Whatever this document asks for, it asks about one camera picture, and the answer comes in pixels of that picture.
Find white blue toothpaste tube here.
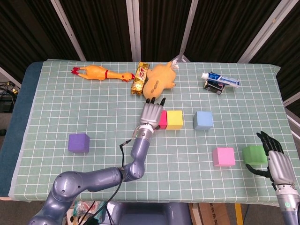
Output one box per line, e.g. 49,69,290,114
201,71,240,89

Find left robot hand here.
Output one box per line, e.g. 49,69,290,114
140,97,166,130

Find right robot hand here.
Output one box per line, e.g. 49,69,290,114
245,131,297,191

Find white partition frame post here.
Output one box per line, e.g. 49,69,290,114
282,91,300,141
126,0,143,62
238,0,291,63
0,67,22,88
173,0,200,63
50,0,87,62

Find green checked tablecloth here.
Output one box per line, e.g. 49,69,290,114
8,58,300,204

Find pink foam cube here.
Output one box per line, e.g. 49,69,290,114
212,147,236,167

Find colourful snack bags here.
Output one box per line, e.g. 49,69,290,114
67,200,107,225

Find light blue foam cube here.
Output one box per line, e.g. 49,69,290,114
193,111,214,131

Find yellow foam cube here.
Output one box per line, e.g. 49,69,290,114
165,110,184,131

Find brown cardboard box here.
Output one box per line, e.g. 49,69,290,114
189,202,232,225

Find blue table pad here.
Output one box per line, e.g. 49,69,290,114
0,62,44,198

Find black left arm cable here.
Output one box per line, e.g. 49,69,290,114
77,138,133,225

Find yellow bar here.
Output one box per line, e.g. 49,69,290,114
235,203,242,225

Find black electronics with cables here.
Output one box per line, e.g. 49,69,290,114
0,81,18,113

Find purple foam cube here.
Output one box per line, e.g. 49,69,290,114
67,133,90,154

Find yellow rubber chicken toy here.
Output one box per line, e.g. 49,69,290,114
72,65,135,83

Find magenta foam cube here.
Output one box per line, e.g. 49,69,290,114
156,110,167,131

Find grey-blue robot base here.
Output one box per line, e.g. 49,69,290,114
106,201,192,225

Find gold snack packet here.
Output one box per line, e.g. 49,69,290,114
130,61,150,96

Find small black carton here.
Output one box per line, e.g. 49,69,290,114
203,79,225,96

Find green foam cube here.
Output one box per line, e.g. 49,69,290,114
241,145,268,165

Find yellow plush toy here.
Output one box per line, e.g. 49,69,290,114
142,60,180,101

